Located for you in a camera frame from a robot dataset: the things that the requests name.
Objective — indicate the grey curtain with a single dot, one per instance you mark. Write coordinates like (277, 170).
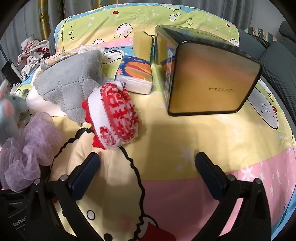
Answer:
(92, 8)

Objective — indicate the grey padded backrest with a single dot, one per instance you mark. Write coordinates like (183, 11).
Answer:
(52, 42)

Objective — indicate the white panel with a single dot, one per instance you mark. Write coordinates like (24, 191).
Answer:
(29, 39)

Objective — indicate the blue and orange tissue pack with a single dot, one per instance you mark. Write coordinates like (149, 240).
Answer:
(136, 71)

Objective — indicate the purple mesh bath pouf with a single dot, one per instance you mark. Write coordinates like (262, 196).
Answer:
(30, 148)

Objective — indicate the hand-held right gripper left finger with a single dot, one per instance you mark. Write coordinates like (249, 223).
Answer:
(84, 176)

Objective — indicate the gold patterned curtain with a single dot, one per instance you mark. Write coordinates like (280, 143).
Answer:
(46, 14)

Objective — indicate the yellow sponge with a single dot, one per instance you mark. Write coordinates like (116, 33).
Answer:
(142, 44)

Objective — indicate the black device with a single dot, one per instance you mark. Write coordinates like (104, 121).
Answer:
(10, 70)

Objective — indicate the pale yellow tissue pack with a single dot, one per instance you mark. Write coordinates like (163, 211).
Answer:
(90, 48)

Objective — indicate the dark grey sofa cushions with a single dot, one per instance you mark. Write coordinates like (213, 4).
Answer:
(277, 64)

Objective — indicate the gold and black tin box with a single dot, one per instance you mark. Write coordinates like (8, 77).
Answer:
(208, 76)

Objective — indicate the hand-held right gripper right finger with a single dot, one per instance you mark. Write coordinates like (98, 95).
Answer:
(211, 178)

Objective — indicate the patterned cushion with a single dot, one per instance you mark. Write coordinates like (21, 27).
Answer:
(260, 33)

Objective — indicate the beige knitted cloth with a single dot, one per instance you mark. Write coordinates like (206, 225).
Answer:
(57, 59)

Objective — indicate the cartoon printed bedsheet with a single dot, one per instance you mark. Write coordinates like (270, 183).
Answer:
(185, 143)

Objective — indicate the blue-grey plush toy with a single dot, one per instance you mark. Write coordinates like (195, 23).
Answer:
(9, 113)

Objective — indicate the grey quilted cloth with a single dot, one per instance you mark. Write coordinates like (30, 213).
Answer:
(71, 78)

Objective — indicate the pile of clothes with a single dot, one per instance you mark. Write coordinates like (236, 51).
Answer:
(34, 53)

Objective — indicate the red and white towel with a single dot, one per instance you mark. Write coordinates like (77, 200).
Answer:
(115, 115)

